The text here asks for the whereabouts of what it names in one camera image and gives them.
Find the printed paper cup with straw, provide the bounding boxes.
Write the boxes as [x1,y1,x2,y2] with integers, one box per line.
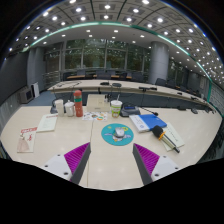
[110,94,123,119]

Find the round teal cartoon mouse pad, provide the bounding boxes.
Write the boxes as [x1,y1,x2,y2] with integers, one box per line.
[100,123,135,147]

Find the blue and white book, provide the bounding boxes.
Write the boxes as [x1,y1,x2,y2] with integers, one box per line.
[128,113,168,134]

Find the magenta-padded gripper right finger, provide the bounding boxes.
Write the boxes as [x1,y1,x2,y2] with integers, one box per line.
[132,143,181,186]

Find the colourful sticker sheet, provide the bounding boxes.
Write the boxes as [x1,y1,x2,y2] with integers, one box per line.
[81,111,109,122]

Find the white paper booklet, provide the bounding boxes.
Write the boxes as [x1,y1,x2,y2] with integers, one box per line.
[36,113,59,133]

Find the silver computer mouse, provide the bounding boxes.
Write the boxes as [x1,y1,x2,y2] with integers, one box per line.
[114,126,126,139]

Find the red bottle with green band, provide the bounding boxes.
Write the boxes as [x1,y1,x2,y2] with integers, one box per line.
[73,89,84,118]

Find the red booklet with fan picture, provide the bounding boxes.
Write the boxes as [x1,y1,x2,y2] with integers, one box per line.
[16,125,39,154]

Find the tall white cup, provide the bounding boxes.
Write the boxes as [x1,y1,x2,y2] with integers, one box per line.
[55,98,65,117]

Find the long curved conference desk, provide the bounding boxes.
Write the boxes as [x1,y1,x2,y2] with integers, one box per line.
[46,79,215,113]

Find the grey floor unit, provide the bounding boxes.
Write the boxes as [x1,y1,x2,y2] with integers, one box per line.
[18,87,35,104]

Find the white floor cabinet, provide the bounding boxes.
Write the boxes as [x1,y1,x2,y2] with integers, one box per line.
[30,82,41,99]

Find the dark office chairs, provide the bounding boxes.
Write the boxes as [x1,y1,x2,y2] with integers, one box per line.
[63,68,205,90]

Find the white cardboard box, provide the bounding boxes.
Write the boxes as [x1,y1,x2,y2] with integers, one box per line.
[86,94,111,113]

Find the round ceiling lights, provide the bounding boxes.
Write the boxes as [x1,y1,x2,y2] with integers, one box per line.
[6,0,224,79]

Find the black handheld microphone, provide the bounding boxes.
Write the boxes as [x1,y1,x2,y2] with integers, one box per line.
[151,125,181,154]

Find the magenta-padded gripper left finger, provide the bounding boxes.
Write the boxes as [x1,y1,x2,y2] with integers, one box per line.
[43,142,92,185]

